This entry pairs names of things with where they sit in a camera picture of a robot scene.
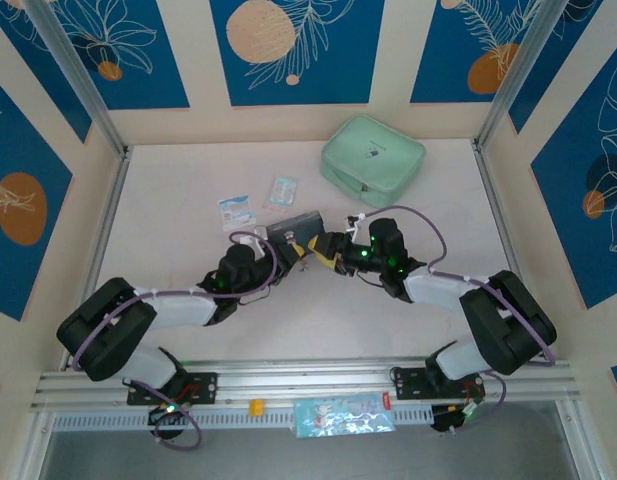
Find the dark grey flat box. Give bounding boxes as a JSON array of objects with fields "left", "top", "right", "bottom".
[{"left": 266, "top": 209, "right": 326, "bottom": 247}]

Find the mint green zipper pouch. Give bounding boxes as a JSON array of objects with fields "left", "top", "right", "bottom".
[{"left": 320, "top": 113, "right": 428, "bottom": 210}]

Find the aluminium frame post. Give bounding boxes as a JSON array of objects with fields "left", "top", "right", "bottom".
[
  {"left": 23, "top": 0, "right": 133, "bottom": 157},
  {"left": 473, "top": 0, "right": 557, "bottom": 152}
]

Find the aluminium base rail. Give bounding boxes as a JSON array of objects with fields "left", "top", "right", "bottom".
[{"left": 29, "top": 356, "right": 587, "bottom": 412}]

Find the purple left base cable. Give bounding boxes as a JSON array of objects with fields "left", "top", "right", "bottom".
[{"left": 131, "top": 379, "right": 206, "bottom": 455}]

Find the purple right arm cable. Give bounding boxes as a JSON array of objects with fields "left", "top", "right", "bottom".
[{"left": 360, "top": 205, "right": 557, "bottom": 367}]

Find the white cable clip bracket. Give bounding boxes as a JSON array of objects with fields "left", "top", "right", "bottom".
[
  {"left": 343, "top": 213, "right": 368, "bottom": 237},
  {"left": 236, "top": 226, "right": 270, "bottom": 252}
]

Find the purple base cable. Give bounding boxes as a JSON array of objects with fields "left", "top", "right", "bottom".
[
  {"left": 450, "top": 372, "right": 508, "bottom": 437},
  {"left": 131, "top": 379, "right": 206, "bottom": 455}
]

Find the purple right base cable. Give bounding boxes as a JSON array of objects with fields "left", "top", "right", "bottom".
[{"left": 450, "top": 372, "right": 508, "bottom": 437}]

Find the blue patterned flat packet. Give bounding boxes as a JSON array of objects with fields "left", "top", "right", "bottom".
[{"left": 292, "top": 391, "right": 398, "bottom": 440}]

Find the white slotted cable duct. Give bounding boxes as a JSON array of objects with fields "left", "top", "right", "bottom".
[{"left": 51, "top": 403, "right": 435, "bottom": 432}]

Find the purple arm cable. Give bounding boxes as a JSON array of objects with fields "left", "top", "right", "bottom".
[
  {"left": 360, "top": 205, "right": 557, "bottom": 367},
  {"left": 70, "top": 230, "right": 280, "bottom": 372}
]

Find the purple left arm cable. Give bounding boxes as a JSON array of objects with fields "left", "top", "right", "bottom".
[{"left": 70, "top": 230, "right": 280, "bottom": 372}]

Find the white blue sachet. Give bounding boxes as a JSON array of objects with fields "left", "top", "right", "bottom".
[{"left": 217, "top": 195, "right": 259, "bottom": 233}]

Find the clear bag of teal plasters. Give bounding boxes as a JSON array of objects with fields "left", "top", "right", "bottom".
[{"left": 264, "top": 175, "right": 300, "bottom": 211}]

